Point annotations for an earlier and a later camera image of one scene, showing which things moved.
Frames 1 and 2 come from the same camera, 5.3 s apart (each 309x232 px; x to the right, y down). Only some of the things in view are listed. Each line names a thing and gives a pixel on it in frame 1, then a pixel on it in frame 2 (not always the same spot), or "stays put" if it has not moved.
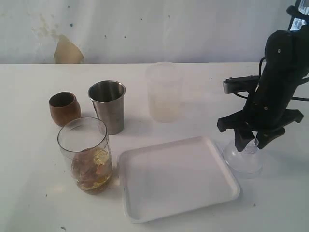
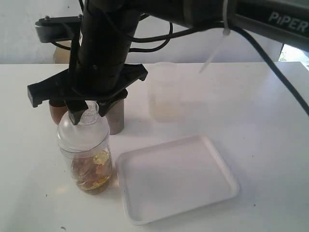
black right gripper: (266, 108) -> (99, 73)
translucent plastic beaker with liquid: (164, 79) stays put
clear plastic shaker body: (84, 142) stays put
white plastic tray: (170, 179) stays put
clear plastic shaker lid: (246, 164) -> (91, 133)
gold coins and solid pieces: (92, 170) stays put
